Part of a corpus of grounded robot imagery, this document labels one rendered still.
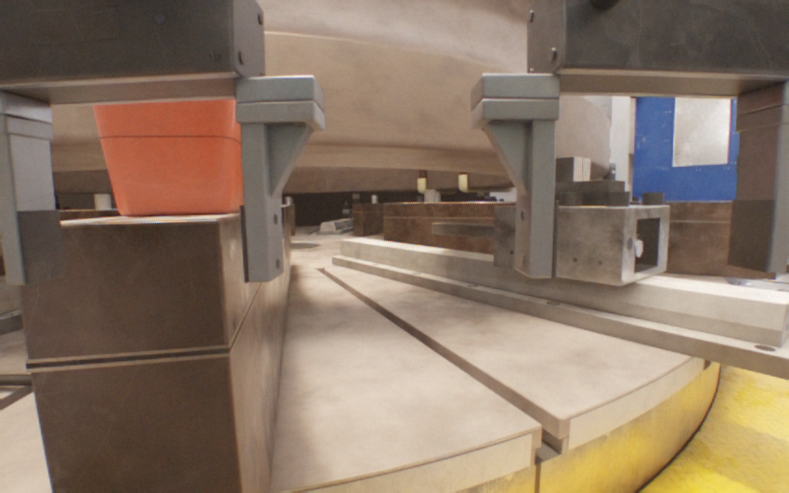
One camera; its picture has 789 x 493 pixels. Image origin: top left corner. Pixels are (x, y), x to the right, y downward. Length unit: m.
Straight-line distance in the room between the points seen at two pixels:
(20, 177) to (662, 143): 5.61
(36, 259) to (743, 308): 1.24
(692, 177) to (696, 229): 3.13
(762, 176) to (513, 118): 0.15
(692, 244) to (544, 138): 2.22
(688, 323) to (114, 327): 1.20
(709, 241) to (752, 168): 2.13
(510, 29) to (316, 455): 1.51
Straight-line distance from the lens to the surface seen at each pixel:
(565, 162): 1.39
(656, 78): 0.25
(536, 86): 0.21
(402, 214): 2.75
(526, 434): 0.74
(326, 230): 4.73
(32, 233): 0.28
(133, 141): 0.45
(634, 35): 0.23
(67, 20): 0.25
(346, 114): 1.05
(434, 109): 1.16
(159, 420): 0.36
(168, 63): 0.22
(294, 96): 0.20
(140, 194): 0.45
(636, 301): 1.27
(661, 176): 5.61
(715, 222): 2.42
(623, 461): 1.08
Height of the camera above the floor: 0.70
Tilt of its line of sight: 7 degrees down
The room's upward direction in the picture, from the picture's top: 1 degrees counter-clockwise
